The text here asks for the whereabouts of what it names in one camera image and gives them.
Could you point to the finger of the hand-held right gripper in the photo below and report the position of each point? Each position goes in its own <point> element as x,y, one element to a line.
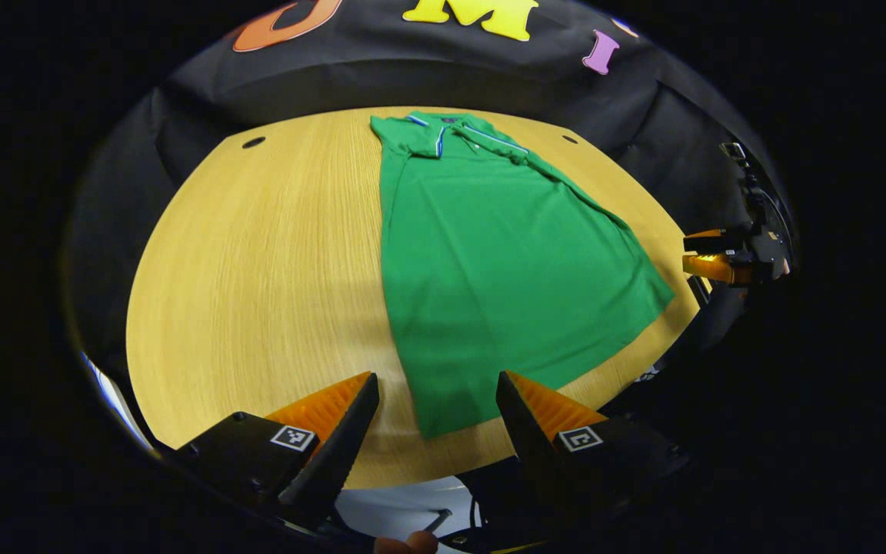
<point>708,242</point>
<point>712,268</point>

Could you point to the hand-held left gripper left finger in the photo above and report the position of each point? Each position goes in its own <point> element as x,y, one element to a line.
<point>335,454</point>

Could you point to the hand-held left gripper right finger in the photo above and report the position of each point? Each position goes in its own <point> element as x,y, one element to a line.
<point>527,446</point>

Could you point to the green T-shirt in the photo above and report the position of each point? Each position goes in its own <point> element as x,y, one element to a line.
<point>489,269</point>

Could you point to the black backdrop cloth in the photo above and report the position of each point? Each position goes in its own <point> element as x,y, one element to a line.
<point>381,69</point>

